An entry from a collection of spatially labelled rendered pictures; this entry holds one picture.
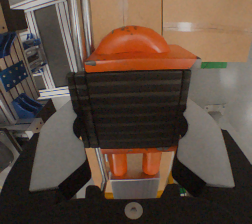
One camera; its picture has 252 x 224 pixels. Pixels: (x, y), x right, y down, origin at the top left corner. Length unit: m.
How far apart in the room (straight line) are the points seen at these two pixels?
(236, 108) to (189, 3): 1.58
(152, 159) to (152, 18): 0.76
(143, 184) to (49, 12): 1.26
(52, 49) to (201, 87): 1.49
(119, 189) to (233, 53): 1.01
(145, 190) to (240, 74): 1.82
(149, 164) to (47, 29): 1.25
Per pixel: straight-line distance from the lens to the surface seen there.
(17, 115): 0.77
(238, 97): 2.10
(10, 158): 0.74
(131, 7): 0.84
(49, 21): 1.31
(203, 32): 0.95
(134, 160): 0.21
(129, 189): 0.21
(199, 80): 1.69
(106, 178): 0.19
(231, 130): 1.77
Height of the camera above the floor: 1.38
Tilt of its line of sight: 60 degrees down
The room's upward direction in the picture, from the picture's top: 179 degrees clockwise
